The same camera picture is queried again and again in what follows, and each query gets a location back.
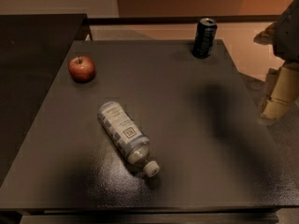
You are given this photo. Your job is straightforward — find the clear plastic water bottle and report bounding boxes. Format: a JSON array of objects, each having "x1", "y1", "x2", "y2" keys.
[{"x1": 97, "y1": 101, "x2": 160, "y2": 177}]

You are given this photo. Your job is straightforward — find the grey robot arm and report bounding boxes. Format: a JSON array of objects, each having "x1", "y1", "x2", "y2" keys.
[{"x1": 253, "y1": 0, "x2": 299, "y2": 126}]

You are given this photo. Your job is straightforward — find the red apple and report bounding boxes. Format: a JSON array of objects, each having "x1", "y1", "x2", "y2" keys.
[{"x1": 68, "y1": 56, "x2": 96, "y2": 82}]

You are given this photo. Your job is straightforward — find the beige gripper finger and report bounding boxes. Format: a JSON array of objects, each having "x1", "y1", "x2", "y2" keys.
[
  {"x1": 258, "y1": 62, "x2": 299, "y2": 126},
  {"x1": 253, "y1": 22, "x2": 277, "y2": 45}
]

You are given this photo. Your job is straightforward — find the dark pepsi can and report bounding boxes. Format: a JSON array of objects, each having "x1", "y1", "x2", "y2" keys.
[{"x1": 192, "y1": 18, "x2": 218, "y2": 59}]

